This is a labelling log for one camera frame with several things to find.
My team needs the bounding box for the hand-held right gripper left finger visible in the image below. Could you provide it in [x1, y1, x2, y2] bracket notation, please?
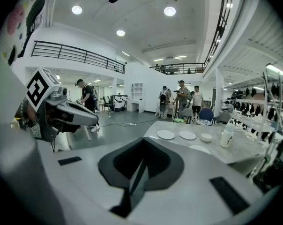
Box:
[36, 136, 146, 225]

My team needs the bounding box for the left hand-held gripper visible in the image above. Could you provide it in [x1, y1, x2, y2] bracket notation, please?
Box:
[26, 67, 99, 143]

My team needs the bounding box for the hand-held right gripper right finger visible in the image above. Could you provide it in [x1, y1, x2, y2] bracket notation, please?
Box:
[126, 136, 269, 225]

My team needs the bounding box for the white plate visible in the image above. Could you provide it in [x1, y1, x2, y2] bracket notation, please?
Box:
[156, 129, 176, 140]
[188, 144, 211, 155]
[179, 130, 197, 141]

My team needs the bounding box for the black white mobile robot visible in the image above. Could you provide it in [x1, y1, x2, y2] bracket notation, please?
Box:
[109, 93, 129, 113]

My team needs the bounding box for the white shelf cabinet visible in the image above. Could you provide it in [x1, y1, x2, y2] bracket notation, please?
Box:
[127, 82, 146, 113]

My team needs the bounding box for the black balcony railing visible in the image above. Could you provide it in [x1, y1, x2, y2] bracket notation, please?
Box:
[203, 0, 236, 68]
[149, 62, 206, 75]
[30, 40, 126, 75]

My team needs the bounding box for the white lidded jug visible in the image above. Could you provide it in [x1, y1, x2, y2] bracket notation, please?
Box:
[219, 118, 235, 149]

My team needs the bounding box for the blue patterned chair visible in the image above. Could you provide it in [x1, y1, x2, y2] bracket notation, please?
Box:
[196, 108, 216, 126]

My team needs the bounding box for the gray chair with black legs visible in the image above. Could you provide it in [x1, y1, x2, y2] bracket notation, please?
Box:
[178, 108, 194, 124]

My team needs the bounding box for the white metal rack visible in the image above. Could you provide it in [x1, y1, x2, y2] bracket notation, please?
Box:
[222, 62, 283, 150]

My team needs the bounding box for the black shirt with plush patch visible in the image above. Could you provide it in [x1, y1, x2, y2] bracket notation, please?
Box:
[0, 0, 51, 66]

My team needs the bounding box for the white bead bracelet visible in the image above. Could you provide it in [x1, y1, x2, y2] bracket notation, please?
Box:
[19, 97, 28, 128]

